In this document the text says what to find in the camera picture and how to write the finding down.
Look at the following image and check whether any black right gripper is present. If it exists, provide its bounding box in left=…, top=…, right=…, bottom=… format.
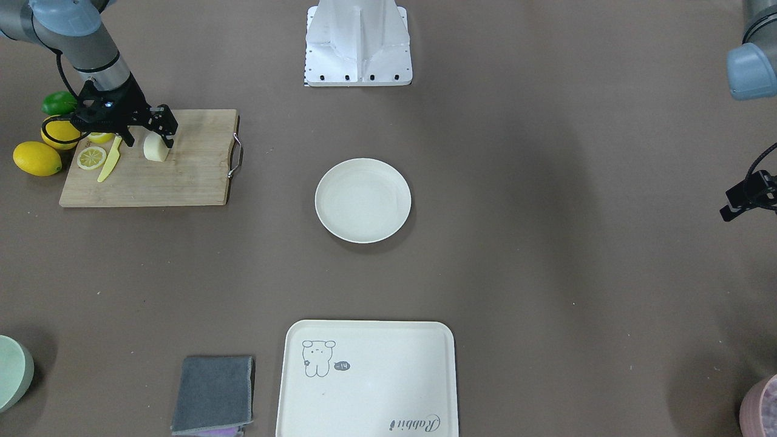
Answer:
left=70, top=76, right=178, bottom=149

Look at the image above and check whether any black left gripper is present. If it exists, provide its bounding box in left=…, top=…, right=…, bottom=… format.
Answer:
left=719, top=171, right=776, bottom=222

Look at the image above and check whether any white steamed bun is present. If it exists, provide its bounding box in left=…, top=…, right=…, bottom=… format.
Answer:
left=143, top=133, right=170, bottom=161

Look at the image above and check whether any beige round plate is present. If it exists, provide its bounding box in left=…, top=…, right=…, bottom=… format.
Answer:
left=314, top=158, right=412, bottom=244

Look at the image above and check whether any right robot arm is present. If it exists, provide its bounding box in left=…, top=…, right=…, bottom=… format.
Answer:
left=1, top=1, right=178, bottom=147

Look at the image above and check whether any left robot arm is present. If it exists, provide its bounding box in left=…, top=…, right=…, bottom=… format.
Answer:
left=719, top=1, right=776, bottom=222

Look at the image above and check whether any cream rabbit tray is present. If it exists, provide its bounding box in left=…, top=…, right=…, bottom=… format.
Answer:
left=276, top=320, right=459, bottom=436

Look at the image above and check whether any yellow plastic knife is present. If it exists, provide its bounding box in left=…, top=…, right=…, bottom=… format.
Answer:
left=97, top=135, right=123, bottom=183

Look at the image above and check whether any upper lemon slice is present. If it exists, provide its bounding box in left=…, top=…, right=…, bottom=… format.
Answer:
left=86, top=132, right=115, bottom=144

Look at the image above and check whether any lemon slice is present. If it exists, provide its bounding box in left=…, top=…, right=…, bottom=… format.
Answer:
left=86, top=132, right=115, bottom=144
left=75, top=146, right=107, bottom=171

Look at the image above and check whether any lower lemon slice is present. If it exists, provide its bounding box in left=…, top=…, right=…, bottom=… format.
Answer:
left=75, top=146, right=107, bottom=171

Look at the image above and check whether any wooden cutting board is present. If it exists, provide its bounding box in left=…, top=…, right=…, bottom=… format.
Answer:
left=60, top=109, right=240, bottom=208

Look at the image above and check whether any upper whole lemon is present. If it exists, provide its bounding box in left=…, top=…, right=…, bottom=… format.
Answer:
left=41, top=116, right=81, bottom=151

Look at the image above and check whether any whole lemon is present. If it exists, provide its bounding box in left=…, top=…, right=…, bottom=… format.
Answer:
left=41, top=116, right=81, bottom=151
left=12, top=141, right=62, bottom=177

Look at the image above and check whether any green lime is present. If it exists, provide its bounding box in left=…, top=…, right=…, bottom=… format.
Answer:
left=41, top=90, right=78, bottom=116

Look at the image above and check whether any lower whole lemon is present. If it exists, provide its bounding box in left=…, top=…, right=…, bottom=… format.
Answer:
left=12, top=141, right=62, bottom=177

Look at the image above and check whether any pink bucket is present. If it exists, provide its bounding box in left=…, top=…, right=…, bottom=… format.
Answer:
left=739, top=375, right=776, bottom=436

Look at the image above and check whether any mint green bowl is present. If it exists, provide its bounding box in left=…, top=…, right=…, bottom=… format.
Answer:
left=1, top=335, right=34, bottom=413

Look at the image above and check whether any grey folded cloth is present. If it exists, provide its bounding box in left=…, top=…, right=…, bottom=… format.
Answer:
left=171, top=355, right=254, bottom=436

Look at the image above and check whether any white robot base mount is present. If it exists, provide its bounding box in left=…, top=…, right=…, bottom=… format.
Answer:
left=304, top=1, right=413, bottom=87

